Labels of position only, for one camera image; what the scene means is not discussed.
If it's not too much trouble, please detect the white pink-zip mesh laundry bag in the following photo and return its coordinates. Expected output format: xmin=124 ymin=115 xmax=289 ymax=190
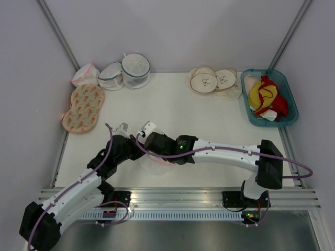
xmin=139 ymin=154 xmax=173 ymax=175

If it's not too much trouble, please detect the yellow red bra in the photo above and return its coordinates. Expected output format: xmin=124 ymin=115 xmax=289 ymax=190
xmin=248 ymin=81 xmax=279 ymax=112

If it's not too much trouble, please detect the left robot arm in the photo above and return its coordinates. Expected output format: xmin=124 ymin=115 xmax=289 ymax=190
xmin=19 ymin=135 xmax=144 ymax=250

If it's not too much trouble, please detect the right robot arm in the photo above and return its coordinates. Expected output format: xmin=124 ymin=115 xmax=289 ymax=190
xmin=138 ymin=132 xmax=283 ymax=207

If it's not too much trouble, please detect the floral beige bra pouch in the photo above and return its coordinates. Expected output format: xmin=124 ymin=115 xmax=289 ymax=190
xmin=61 ymin=84 xmax=105 ymax=134

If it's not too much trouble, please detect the white blue-trim flat laundry bag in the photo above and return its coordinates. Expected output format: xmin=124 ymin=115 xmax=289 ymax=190
xmin=98 ymin=62 xmax=124 ymax=90

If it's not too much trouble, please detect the white blue-trim tall laundry bag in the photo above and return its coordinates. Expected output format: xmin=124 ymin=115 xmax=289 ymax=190
xmin=121 ymin=53 xmax=151 ymax=89

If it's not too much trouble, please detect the beige round laundry bag front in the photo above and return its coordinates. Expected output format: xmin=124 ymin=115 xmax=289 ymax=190
xmin=185 ymin=66 xmax=217 ymax=94

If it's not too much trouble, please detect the beige round laundry bag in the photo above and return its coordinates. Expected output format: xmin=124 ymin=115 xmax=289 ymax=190
xmin=214 ymin=69 xmax=242 ymax=101
xmin=185 ymin=66 xmax=217 ymax=94

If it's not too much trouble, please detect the white pink-trim corner laundry bag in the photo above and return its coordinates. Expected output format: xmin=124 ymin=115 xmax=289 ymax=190
xmin=71 ymin=63 xmax=100 ymax=87

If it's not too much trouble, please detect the beige round laundry bag rear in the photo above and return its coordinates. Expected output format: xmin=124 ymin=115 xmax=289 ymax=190
xmin=214 ymin=69 xmax=242 ymax=101

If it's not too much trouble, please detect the pink bra in basket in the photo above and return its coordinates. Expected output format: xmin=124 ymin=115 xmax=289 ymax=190
xmin=244 ymin=75 xmax=261 ymax=96

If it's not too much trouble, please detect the white bra in basket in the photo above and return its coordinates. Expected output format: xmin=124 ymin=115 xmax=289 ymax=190
xmin=250 ymin=105 xmax=277 ymax=121

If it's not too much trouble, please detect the teal plastic basket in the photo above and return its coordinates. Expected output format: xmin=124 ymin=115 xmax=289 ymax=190
xmin=240 ymin=69 xmax=299 ymax=128

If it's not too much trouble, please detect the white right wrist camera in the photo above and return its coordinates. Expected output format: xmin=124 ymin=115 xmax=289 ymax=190
xmin=138 ymin=121 xmax=158 ymax=138

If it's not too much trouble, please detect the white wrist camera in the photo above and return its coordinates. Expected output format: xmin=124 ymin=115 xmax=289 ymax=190
xmin=114 ymin=122 xmax=129 ymax=135
xmin=138 ymin=121 xmax=158 ymax=138

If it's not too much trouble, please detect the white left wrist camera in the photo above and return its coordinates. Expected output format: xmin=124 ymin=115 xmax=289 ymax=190
xmin=114 ymin=122 xmax=129 ymax=135

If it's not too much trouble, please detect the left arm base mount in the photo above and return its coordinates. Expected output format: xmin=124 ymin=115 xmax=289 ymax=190
xmin=99 ymin=191 xmax=131 ymax=208

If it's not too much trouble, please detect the aluminium mounting rail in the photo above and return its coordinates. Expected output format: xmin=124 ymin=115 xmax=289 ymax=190
xmin=36 ymin=187 xmax=321 ymax=210

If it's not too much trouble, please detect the white slotted cable duct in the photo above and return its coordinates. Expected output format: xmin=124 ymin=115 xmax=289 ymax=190
xmin=80 ymin=209 xmax=243 ymax=221

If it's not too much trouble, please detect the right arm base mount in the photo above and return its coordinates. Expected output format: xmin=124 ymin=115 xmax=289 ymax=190
xmin=221 ymin=191 xmax=270 ymax=210

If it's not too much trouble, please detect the left aluminium frame post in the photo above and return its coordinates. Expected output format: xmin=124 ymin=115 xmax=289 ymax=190
xmin=36 ymin=0 xmax=80 ymax=71

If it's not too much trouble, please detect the aluminium frame post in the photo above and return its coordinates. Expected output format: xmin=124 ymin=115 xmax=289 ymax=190
xmin=268 ymin=0 xmax=314 ymax=69
xmin=36 ymin=0 xmax=80 ymax=71

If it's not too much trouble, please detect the right aluminium frame post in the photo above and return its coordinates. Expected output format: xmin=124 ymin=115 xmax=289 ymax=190
xmin=268 ymin=0 xmax=314 ymax=69

